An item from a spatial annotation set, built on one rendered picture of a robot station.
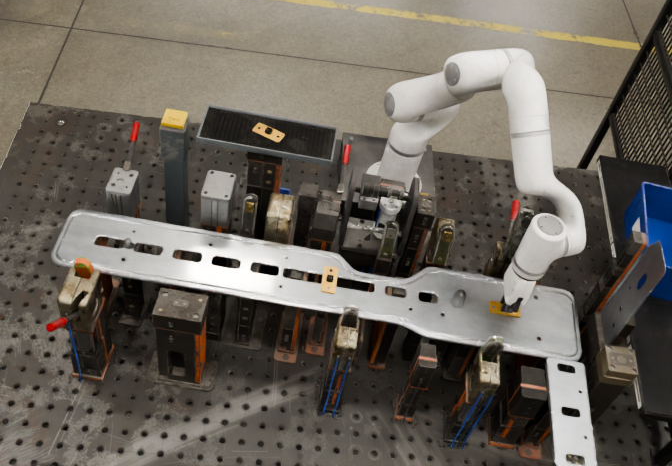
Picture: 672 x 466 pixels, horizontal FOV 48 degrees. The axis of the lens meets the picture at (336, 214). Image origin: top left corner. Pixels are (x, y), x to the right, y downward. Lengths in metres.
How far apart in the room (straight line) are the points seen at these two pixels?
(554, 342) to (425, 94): 0.75
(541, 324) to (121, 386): 1.12
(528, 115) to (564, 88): 2.80
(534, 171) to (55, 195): 1.52
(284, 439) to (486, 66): 1.08
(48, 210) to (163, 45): 1.93
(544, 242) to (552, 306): 0.37
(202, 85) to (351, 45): 0.92
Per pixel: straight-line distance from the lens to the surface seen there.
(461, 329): 1.99
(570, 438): 1.94
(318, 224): 2.07
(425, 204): 2.06
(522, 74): 1.80
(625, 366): 2.03
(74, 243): 2.06
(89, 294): 1.89
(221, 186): 2.02
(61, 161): 2.69
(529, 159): 1.79
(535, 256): 1.83
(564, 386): 2.00
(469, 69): 1.88
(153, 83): 4.05
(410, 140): 2.33
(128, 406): 2.13
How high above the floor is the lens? 2.60
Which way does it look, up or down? 48 degrees down
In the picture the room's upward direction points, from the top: 12 degrees clockwise
